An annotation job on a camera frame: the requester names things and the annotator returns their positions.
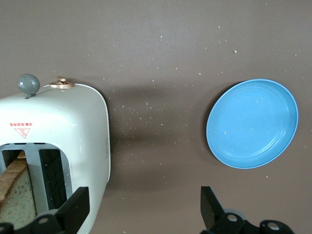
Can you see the blue plate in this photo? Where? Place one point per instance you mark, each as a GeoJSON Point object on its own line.
{"type": "Point", "coordinates": [251, 126]}

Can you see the brown bread slice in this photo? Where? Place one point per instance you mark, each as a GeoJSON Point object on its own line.
{"type": "Point", "coordinates": [19, 195]}

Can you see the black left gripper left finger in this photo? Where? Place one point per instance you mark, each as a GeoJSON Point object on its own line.
{"type": "Point", "coordinates": [73, 209]}

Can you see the cream white toaster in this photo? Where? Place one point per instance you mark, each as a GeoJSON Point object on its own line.
{"type": "Point", "coordinates": [73, 126]}

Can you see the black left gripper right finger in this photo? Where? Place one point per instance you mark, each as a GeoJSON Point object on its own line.
{"type": "Point", "coordinates": [212, 212]}

